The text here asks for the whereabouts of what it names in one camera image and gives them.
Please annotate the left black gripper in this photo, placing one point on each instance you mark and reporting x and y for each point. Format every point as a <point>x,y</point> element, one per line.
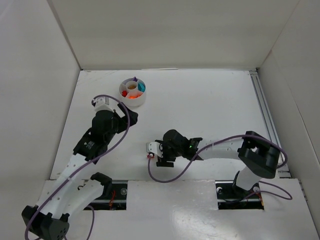
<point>120,116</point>

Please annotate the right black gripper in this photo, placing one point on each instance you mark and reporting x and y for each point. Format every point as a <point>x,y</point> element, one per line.
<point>164,155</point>

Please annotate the red rectangular lego brick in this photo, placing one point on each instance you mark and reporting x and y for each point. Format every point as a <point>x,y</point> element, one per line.
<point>124,93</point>

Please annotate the orange lego brick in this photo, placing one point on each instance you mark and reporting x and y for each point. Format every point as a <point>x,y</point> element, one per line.
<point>133,95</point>

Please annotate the white round divided container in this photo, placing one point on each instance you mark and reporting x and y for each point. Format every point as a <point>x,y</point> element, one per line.
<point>132,102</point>

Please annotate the brown lego plate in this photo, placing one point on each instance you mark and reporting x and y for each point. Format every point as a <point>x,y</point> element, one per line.
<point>132,86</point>

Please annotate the long teal lego brick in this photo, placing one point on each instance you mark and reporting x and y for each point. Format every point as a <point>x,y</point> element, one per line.
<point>141,87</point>

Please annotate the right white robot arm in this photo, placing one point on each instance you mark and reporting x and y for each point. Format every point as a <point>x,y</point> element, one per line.
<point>259,155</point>

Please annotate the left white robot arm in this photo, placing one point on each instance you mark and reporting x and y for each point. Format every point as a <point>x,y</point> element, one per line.
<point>49,218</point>

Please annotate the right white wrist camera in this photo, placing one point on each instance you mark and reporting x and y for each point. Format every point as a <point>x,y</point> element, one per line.
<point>154,148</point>

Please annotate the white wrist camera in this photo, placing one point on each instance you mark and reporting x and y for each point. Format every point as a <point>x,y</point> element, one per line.
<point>154,148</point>
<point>101,104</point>

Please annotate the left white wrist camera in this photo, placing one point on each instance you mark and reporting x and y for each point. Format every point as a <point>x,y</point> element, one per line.
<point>101,104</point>

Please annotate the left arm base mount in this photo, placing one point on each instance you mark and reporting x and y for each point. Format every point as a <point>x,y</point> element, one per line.
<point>113,199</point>

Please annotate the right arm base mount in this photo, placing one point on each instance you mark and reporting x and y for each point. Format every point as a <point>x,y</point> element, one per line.
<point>231,197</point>

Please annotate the aluminium rail right side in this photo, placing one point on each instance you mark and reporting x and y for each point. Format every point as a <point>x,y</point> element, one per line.
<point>282,172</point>

